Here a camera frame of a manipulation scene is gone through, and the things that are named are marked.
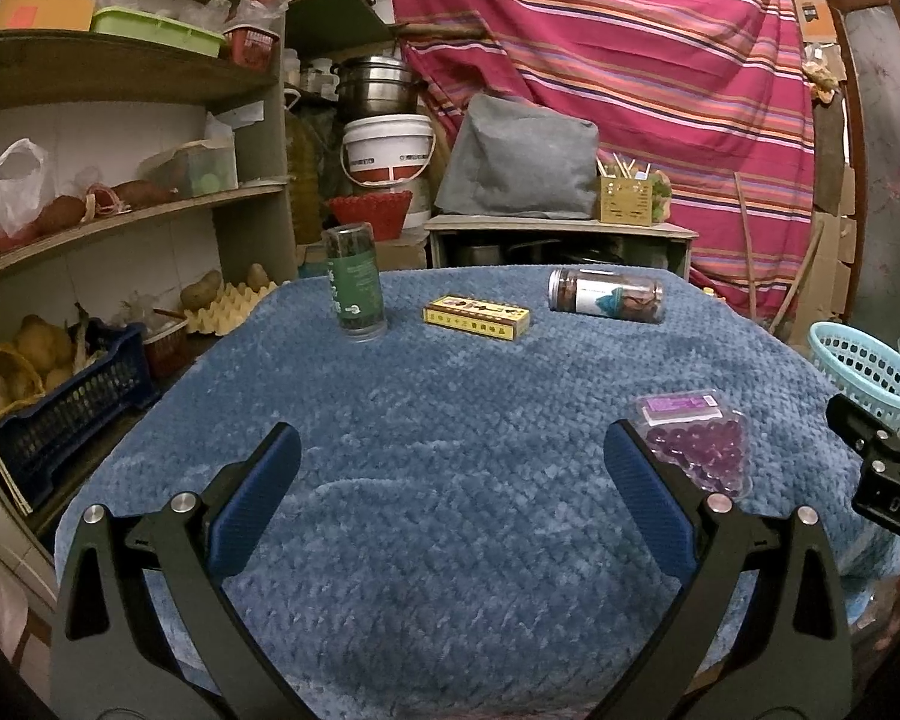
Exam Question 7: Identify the plain white bucket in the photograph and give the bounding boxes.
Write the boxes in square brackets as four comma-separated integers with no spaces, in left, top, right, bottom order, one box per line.
[405,176,433,230]

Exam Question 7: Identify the wooden corner shelf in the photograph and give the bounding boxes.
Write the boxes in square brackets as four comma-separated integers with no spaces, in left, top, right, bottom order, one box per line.
[285,0,398,61]

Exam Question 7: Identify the wooden rod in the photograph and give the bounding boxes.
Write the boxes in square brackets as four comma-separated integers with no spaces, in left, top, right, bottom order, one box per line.
[390,21,488,40]

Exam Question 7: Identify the dark blue plastic crate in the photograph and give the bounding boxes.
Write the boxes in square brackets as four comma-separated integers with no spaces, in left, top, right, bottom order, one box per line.
[0,319,160,496]

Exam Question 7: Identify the light blue plastic basket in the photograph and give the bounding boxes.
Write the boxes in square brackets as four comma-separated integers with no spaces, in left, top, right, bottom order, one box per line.
[808,321,900,432]

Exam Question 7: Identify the low wooden cabinet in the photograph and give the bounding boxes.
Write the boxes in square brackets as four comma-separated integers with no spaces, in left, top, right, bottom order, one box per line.
[424,214,700,286]

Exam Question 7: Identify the yellow egg tray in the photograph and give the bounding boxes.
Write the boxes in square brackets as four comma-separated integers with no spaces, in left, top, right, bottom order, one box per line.
[182,281,281,336]

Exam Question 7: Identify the yellowish hanging ornament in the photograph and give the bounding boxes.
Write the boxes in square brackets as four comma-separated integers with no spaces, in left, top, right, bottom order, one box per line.
[806,60,841,102]

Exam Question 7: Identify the yellow printed carton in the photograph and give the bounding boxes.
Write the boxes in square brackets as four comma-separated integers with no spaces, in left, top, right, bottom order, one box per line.
[422,298,533,341]

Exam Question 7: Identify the clear jar brown contents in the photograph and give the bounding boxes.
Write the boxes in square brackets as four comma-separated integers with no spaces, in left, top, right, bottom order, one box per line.
[547,266,667,325]

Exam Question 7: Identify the grey door brown frame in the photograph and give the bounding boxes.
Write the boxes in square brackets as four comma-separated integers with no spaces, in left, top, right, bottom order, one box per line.
[832,0,900,331]

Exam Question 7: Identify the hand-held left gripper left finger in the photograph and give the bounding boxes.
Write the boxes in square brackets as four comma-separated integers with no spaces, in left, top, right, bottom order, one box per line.
[49,422,303,720]

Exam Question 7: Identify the stainless steel pot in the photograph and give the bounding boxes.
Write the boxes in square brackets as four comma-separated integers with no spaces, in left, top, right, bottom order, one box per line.
[330,56,419,119]

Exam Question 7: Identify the green plastic tray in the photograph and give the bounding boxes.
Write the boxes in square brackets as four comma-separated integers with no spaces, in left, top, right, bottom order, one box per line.
[90,6,226,59]

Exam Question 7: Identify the white plastic bag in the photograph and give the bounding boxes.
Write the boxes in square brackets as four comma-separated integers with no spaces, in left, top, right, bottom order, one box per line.
[0,139,50,237]

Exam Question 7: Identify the blue knitted blanket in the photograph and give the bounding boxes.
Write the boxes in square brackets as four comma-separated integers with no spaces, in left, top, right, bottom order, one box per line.
[52,264,900,720]

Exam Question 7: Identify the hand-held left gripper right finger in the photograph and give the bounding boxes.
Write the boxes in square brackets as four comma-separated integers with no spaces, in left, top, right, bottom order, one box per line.
[604,420,852,720]

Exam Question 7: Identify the red plastic container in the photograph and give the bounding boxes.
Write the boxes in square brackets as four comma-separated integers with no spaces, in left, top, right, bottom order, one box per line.
[223,25,281,74]

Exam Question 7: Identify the small red basket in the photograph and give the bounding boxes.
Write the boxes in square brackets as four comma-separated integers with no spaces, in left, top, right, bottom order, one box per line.
[144,315,190,376]

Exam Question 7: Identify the orange cardboard box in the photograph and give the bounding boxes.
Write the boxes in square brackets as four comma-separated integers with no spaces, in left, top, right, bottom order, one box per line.
[0,0,97,33]

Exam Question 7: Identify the grey cushion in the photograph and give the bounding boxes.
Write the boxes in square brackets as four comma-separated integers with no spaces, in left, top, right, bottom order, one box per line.
[435,94,601,221]

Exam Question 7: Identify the wooden shelf unit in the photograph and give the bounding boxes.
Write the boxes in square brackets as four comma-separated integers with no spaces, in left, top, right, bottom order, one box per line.
[0,0,301,601]

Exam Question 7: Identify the clear plastic container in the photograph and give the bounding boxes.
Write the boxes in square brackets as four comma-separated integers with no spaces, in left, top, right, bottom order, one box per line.
[141,142,239,200]

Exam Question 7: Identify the green leafy bundle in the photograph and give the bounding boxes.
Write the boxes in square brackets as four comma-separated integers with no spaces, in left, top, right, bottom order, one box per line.
[649,171,676,224]

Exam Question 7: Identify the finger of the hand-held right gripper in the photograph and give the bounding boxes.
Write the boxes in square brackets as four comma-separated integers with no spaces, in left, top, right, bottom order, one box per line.
[827,392,900,466]

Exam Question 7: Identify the purple bead blister pack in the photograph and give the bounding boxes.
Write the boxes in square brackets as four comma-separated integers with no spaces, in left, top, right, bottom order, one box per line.
[630,390,751,500]

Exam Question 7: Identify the wooden stick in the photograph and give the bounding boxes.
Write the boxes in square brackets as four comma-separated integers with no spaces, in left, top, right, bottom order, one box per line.
[765,225,826,335]

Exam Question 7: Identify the sweet potato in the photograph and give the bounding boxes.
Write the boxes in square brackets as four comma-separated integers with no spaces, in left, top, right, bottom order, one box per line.
[34,195,87,237]
[112,180,177,205]

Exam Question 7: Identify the red plastic basin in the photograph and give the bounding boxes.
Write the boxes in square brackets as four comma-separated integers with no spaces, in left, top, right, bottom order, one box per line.
[325,191,413,242]

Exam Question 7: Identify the large yellow oil jug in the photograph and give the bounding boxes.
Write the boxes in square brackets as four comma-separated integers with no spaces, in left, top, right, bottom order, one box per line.
[285,90,325,245]

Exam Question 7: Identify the stack of flattened cardboard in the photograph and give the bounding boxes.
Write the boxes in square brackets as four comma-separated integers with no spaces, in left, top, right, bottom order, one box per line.
[784,165,860,338]

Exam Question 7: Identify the white bucket red label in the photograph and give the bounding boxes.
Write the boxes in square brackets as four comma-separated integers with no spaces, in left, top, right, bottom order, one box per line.
[340,115,436,188]

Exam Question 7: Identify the red striped curtain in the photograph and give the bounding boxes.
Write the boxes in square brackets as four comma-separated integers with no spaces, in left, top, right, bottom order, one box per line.
[384,0,818,320]

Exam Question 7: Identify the yellow chopstick holder box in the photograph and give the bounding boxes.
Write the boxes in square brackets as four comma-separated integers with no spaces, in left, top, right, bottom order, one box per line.
[598,176,655,226]

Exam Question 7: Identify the mesh bag of potatoes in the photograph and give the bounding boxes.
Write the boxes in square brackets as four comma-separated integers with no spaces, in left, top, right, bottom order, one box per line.
[0,315,76,421]

